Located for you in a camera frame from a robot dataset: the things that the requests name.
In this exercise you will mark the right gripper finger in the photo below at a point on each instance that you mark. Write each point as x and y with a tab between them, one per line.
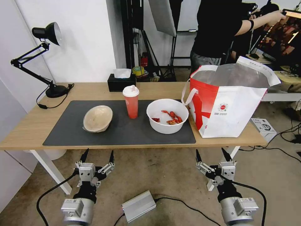
199	156
227	155

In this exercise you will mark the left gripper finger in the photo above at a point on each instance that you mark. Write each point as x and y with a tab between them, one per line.
111	157
84	155

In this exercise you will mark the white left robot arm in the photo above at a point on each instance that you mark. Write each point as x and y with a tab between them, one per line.
75	212

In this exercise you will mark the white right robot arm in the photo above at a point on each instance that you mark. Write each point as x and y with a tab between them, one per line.
239	212

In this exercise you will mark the red white takeout bag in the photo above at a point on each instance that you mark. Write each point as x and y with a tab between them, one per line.
225	117

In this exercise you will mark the white table leg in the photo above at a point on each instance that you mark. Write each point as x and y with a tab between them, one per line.
50	171
235	151

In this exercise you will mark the white waste bin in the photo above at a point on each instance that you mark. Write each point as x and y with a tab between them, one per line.
56	154

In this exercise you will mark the dark grey desk mat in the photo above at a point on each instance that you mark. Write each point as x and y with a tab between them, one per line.
131	135

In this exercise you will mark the beige paper bowl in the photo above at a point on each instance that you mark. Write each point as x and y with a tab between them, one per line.
97	120

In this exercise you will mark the white round bowl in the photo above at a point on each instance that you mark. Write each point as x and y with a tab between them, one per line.
165	129

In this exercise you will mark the small red crayfish shell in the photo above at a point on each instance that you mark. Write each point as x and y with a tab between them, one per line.
171	122
156	119

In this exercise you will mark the white kettle carton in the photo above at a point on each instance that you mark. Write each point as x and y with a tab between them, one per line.
263	128

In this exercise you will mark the large red crayfish shell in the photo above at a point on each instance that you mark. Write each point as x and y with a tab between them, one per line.
173	115

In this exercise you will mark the silver power supply box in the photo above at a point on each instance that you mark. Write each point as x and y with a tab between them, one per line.
138	207

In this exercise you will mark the red drink cup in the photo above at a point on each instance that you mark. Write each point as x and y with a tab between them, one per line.
132	106

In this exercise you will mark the wooden table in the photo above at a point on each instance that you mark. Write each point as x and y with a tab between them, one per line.
33	122

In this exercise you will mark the black desk lamp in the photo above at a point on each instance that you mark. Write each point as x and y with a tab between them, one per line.
56	90

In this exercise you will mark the black tissue box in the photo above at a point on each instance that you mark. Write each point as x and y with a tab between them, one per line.
117	86

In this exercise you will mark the white side table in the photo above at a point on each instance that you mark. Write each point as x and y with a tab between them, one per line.
287	94

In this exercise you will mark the yellow green tape roll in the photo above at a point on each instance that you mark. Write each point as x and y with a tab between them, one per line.
138	70

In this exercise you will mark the red fire extinguisher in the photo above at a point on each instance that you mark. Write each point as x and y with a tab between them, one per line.
144	61

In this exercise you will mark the black light stand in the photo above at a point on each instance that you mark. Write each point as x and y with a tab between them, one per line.
129	35

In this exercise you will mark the black computer monitor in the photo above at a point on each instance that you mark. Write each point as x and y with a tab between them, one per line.
282	40

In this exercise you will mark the person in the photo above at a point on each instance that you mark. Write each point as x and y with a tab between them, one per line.
211	28

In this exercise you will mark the grey softbox light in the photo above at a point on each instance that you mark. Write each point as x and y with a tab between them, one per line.
162	16

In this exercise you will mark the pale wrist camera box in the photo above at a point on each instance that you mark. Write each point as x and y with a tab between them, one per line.
87	172
227	171

